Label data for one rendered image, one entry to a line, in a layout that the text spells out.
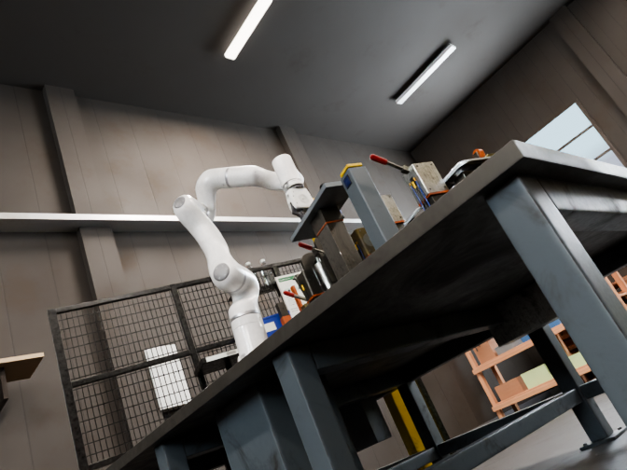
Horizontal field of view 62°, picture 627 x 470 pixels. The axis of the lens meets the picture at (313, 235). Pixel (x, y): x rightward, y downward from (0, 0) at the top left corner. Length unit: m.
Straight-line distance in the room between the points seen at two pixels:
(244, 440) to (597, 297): 1.26
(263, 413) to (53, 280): 3.61
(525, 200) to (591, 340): 0.26
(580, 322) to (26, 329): 4.38
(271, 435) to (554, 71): 8.36
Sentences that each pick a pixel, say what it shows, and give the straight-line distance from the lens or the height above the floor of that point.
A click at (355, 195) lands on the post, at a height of 1.05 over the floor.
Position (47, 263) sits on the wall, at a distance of 5.20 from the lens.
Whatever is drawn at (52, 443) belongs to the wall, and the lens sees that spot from 4.60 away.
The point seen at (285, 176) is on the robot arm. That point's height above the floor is 1.39.
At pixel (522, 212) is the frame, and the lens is 1.02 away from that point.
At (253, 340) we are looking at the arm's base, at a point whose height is 0.83.
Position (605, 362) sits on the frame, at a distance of 0.99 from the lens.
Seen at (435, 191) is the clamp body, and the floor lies 0.95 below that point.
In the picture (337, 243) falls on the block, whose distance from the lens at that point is 1.85.
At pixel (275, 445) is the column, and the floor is 0.46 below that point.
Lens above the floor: 0.33
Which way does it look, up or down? 23 degrees up
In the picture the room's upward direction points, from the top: 24 degrees counter-clockwise
